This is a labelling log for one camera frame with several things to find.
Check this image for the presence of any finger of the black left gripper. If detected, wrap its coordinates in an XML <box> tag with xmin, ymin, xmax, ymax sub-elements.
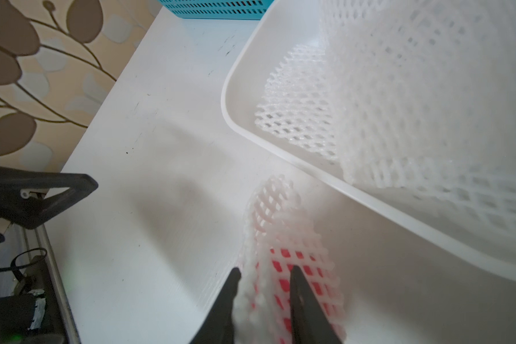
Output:
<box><xmin>0</xmin><ymin>167</ymin><xmax>98</xmax><ymax>229</ymax></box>

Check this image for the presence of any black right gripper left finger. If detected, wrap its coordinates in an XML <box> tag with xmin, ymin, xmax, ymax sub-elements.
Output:
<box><xmin>190</xmin><ymin>267</ymin><xmax>241</xmax><ymax>344</ymax></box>

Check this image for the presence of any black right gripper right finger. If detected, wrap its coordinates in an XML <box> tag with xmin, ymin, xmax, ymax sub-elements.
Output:
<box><xmin>290</xmin><ymin>265</ymin><xmax>342</xmax><ymax>344</ymax></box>

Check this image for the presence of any white foam net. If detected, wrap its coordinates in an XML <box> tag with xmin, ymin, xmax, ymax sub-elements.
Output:
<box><xmin>255</xmin><ymin>44</ymin><xmax>338</xmax><ymax>164</ymax></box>
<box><xmin>319</xmin><ymin>1</ymin><xmax>516</xmax><ymax>247</ymax></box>

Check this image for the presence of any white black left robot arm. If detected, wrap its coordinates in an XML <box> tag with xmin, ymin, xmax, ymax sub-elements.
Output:
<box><xmin>0</xmin><ymin>167</ymin><xmax>98</xmax><ymax>343</ymax></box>

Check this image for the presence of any teal left plastic basket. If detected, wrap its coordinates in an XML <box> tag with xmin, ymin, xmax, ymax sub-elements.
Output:
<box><xmin>159</xmin><ymin>0</ymin><xmax>273</xmax><ymax>20</ymax></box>

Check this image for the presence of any white plastic tray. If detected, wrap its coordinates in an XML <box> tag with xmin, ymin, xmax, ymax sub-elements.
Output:
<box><xmin>221</xmin><ymin>1</ymin><xmax>516</xmax><ymax>282</ymax></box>

